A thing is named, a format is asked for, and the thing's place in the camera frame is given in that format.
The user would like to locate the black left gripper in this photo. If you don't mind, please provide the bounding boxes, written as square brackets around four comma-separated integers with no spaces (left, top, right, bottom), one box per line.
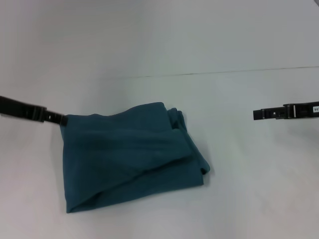
[0,95,69,127]

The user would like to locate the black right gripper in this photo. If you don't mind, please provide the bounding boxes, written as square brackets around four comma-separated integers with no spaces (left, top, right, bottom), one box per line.
[253,101,319,121]

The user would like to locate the teal blue shirt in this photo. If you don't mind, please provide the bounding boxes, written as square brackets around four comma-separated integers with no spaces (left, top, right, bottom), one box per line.
[59,101,212,215]

